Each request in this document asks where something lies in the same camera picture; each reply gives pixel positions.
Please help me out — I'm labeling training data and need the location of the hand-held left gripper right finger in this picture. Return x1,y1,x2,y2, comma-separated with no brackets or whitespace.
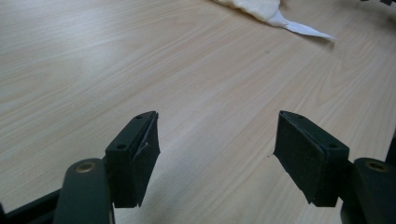
274,110,350,207

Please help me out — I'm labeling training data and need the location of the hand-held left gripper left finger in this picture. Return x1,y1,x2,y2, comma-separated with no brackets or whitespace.
105,110,161,209

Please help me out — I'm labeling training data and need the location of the cream white towel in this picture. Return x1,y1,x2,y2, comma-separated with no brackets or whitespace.
211,0,338,41

